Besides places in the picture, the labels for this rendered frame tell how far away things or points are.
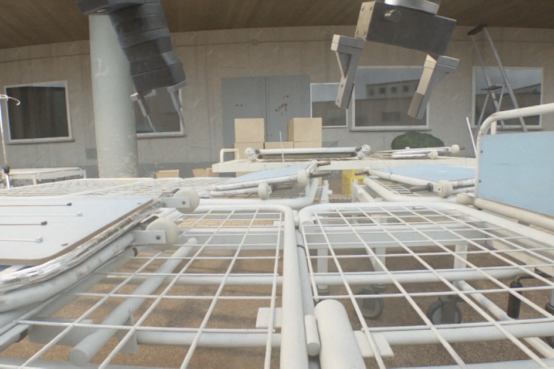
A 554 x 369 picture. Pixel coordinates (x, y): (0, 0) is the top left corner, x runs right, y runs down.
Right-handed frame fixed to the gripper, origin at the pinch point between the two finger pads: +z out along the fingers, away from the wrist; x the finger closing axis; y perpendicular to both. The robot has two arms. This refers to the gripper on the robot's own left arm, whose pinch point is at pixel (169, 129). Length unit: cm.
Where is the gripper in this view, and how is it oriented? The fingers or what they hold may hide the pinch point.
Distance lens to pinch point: 49.5
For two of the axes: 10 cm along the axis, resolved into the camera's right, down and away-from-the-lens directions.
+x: -9.8, 1.2, 1.8
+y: 1.0, -5.1, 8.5
